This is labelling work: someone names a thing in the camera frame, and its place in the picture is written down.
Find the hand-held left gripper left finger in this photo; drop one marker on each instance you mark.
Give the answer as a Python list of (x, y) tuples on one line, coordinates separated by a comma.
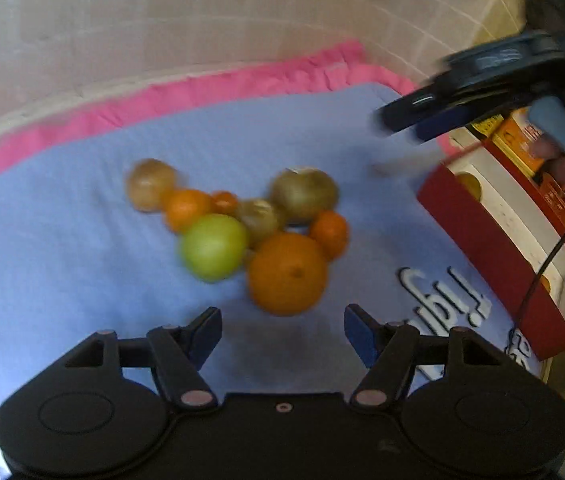
[(206, 332)]

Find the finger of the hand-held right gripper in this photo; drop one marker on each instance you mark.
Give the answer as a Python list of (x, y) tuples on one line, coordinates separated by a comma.
[(412, 107), (445, 121)]

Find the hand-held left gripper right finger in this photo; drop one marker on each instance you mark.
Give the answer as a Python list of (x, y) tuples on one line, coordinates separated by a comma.
[(360, 332)]

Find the green apple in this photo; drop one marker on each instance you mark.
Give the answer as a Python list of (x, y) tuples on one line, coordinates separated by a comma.
[(211, 247)]

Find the large orange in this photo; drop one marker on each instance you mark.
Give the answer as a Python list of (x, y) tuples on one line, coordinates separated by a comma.
[(287, 274)]

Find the small brown kiwi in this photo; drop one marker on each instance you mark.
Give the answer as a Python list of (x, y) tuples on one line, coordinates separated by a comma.
[(258, 221)]

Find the tiny mandarin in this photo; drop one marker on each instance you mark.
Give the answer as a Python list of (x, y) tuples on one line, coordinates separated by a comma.
[(225, 203)]

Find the red cardboard box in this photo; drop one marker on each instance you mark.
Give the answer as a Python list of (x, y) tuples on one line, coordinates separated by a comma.
[(487, 250)]

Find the large brown kiwi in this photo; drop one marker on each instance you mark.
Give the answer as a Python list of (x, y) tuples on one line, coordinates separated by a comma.
[(305, 195)]

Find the yellow detergent bottle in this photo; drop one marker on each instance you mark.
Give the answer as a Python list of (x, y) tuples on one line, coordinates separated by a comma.
[(512, 140)]

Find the blue blanket with pink trim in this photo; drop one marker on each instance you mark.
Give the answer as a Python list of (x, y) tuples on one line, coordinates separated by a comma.
[(62, 260)]

